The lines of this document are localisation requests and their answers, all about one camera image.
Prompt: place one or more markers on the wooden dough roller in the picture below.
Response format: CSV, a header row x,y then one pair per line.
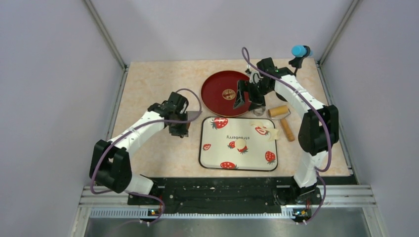
x,y
281,113

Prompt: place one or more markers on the blue microphone on stand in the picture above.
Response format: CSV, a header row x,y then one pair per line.
x,y
300,52

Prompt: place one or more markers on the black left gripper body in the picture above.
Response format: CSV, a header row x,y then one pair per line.
x,y
178,128

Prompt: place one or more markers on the strawberry print rectangular tray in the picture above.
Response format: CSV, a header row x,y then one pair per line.
x,y
217,144

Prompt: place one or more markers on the metal dough scraper wooden handle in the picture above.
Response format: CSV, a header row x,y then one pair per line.
x,y
192,115

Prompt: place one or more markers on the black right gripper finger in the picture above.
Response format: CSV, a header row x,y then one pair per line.
x,y
241,99
257,100

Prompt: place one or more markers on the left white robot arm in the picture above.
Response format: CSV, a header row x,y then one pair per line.
x,y
111,160

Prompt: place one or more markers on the white dough lump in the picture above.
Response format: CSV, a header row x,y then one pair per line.
x,y
240,144

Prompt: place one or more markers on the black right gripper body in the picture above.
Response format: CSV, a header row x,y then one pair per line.
x,y
260,88

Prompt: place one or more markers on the dough trimming scrap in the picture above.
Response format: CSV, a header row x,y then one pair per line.
x,y
257,123
274,134

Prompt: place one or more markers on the red round lacquer plate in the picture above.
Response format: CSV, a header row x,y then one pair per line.
x,y
219,92

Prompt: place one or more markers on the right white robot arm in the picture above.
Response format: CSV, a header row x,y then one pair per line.
x,y
319,129

